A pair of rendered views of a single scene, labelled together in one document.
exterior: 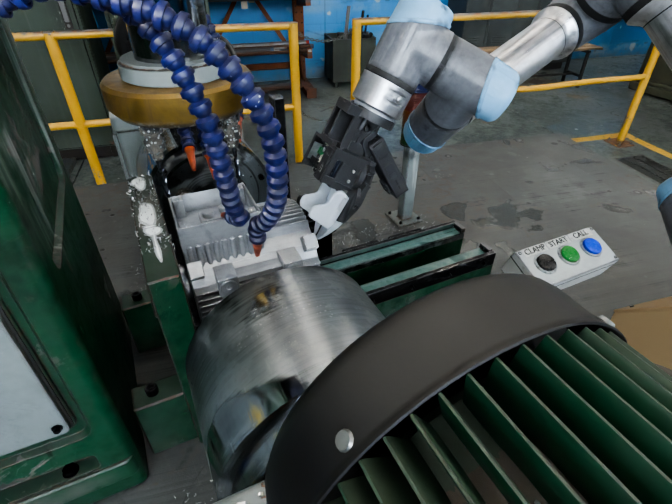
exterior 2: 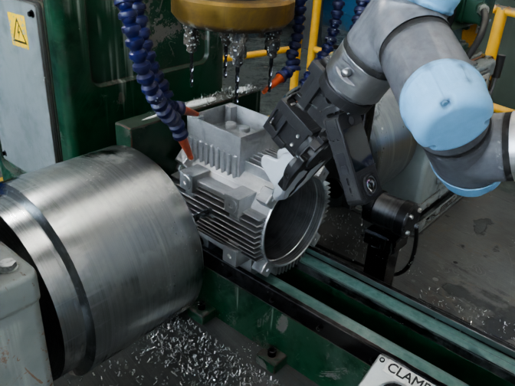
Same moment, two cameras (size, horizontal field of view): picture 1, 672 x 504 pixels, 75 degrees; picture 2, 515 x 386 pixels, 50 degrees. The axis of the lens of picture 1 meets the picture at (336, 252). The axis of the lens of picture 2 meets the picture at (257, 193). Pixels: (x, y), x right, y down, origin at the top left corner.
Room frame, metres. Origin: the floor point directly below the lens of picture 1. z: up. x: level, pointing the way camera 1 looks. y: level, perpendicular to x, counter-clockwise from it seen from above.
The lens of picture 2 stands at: (0.26, -0.58, 1.46)
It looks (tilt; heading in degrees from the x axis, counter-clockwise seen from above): 28 degrees down; 65
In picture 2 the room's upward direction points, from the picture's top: 4 degrees clockwise
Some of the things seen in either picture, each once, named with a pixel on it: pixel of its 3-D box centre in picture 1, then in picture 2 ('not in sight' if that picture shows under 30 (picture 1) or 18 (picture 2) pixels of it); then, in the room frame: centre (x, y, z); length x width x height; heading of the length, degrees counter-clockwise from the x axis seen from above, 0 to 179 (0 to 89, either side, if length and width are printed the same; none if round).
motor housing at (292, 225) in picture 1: (249, 265); (249, 198); (0.59, 0.15, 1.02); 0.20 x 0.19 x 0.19; 114
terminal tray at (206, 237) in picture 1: (216, 224); (234, 139); (0.57, 0.19, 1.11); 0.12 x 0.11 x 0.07; 114
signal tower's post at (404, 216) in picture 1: (410, 150); not in sight; (1.09, -0.20, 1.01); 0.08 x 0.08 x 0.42; 25
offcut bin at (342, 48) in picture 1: (350, 45); not in sight; (5.45, -0.17, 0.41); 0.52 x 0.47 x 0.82; 105
